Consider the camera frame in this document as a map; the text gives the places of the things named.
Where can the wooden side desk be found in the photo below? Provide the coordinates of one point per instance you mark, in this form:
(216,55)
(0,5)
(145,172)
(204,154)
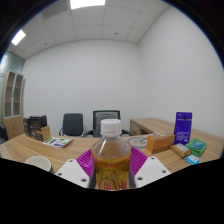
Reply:
(150,124)

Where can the upright purple box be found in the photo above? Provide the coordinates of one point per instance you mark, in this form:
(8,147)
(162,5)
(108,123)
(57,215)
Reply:
(183,128)

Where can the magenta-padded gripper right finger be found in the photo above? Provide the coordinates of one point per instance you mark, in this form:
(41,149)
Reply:
(151,170)

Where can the large ceiling light panel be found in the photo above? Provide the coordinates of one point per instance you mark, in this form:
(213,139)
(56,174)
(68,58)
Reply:
(87,3)

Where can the small ceiling light panel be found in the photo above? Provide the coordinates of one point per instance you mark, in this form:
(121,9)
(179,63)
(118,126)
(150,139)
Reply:
(18,37)

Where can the grey mesh-back office chair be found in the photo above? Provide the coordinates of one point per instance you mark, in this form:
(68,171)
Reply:
(96,125)

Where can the small light blue box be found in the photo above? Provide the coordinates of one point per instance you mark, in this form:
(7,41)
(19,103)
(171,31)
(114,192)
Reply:
(192,159)

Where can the dark padded office chair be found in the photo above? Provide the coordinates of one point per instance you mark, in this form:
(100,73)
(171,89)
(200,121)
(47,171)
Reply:
(72,124)

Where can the amber tea bottle white cap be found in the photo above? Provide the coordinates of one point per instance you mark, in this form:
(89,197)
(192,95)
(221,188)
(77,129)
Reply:
(111,160)

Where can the tan flat box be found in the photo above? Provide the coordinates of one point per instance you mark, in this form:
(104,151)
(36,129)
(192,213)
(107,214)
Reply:
(180,150)

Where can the ceiling air vent grille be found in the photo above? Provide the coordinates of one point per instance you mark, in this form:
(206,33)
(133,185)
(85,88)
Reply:
(55,8)

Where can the small dark cardboard box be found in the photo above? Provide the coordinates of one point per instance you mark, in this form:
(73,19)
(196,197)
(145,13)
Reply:
(26,126)

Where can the brown cardboard box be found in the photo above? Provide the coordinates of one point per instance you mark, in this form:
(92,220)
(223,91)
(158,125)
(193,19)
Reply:
(43,134)

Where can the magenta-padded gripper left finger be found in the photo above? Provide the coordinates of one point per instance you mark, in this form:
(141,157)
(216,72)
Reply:
(71,171)

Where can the orange cardboard box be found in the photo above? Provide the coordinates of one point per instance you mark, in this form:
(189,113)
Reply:
(160,144)

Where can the wooden glass-door shelf cabinet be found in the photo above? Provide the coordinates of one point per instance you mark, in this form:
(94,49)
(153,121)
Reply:
(13,125)

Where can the round white mat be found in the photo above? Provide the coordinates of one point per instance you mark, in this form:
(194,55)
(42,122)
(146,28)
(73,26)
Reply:
(138,142)

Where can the green flat box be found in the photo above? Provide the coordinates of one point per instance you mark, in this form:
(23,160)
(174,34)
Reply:
(197,146)

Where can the green floral ceramic mug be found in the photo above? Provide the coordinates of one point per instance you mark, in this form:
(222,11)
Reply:
(38,162)

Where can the white printed pamphlet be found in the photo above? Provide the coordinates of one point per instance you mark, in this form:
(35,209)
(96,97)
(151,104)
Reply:
(57,142)

